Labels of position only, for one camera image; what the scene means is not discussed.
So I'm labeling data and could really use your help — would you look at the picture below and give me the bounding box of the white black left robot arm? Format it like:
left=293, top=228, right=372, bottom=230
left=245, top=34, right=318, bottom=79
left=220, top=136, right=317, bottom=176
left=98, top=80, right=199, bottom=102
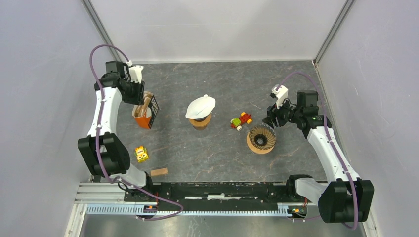
left=77, top=61, right=155, bottom=201

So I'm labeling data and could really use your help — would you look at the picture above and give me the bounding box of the wooden ring dripper stand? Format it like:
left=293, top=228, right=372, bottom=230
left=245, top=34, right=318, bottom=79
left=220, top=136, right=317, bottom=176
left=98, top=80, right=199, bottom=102
left=188, top=113, right=212, bottom=130

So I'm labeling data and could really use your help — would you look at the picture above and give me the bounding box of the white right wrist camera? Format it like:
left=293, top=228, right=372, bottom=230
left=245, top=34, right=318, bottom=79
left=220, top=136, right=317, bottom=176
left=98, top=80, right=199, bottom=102
left=270, top=84, right=289, bottom=109

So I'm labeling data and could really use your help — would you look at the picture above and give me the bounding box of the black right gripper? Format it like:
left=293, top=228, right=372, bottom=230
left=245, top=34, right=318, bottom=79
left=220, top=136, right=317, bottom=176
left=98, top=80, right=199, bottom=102
left=262, top=95, right=302, bottom=130

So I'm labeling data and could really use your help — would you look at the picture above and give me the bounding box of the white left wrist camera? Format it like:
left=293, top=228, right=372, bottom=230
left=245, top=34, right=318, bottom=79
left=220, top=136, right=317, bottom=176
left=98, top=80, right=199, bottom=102
left=126, top=61, right=144, bottom=84

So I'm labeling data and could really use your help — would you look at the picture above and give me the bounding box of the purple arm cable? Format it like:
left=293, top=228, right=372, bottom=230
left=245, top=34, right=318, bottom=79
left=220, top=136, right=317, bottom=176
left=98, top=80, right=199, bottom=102
left=89, top=44, right=185, bottom=222
left=276, top=71, right=359, bottom=230

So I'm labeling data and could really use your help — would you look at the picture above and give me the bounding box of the orange black coffee filter box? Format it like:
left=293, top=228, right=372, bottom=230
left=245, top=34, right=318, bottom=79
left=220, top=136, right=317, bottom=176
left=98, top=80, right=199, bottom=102
left=132, top=91, right=160, bottom=130

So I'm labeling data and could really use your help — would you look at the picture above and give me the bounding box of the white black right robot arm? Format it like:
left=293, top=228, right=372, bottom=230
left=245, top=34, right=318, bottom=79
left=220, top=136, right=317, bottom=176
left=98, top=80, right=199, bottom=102
left=263, top=86, right=375, bottom=224

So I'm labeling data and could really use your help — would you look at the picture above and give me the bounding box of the small wooden rectangular block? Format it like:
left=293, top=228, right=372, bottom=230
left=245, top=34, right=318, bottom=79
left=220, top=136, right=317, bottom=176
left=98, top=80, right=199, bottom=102
left=150, top=167, right=168, bottom=176

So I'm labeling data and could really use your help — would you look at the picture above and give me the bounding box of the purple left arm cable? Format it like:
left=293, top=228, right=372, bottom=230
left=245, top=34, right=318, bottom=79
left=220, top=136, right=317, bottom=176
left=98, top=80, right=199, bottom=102
left=89, top=44, right=185, bottom=222

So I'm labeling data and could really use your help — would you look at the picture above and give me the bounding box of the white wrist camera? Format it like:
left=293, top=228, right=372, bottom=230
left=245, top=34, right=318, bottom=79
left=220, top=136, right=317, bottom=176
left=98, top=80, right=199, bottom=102
left=270, top=84, right=289, bottom=109
left=126, top=61, right=144, bottom=84

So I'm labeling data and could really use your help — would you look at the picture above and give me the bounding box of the yellow green toy cube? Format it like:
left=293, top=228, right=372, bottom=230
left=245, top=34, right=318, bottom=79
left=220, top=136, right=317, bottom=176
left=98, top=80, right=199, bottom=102
left=134, top=146, right=149, bottom=163

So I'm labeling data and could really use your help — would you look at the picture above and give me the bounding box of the white paper coffee filter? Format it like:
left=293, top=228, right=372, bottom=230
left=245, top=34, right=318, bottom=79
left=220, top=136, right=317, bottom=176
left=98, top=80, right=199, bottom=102
left=185, top=94, right=216, bottom=120

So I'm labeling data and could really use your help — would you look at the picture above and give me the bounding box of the red toy brick car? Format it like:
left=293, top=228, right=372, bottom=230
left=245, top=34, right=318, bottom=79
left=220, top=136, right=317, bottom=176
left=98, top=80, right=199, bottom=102
left=230, top=112, right=252, bottom=131

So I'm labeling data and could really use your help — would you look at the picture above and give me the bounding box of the wooden ring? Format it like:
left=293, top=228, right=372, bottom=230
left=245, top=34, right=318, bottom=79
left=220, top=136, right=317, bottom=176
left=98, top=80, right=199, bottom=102
left=246, top=137, right=276, bottom=155

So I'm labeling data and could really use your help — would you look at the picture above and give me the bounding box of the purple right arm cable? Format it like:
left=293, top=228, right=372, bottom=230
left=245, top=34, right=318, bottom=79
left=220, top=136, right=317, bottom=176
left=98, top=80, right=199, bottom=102
left=276, top=71, right=359, bottom=230

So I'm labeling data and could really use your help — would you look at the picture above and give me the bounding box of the grey ribbed coffee dripper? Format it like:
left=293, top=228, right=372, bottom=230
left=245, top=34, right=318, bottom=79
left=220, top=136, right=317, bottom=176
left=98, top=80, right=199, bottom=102
left=249, top=124, right=276, bottom=150

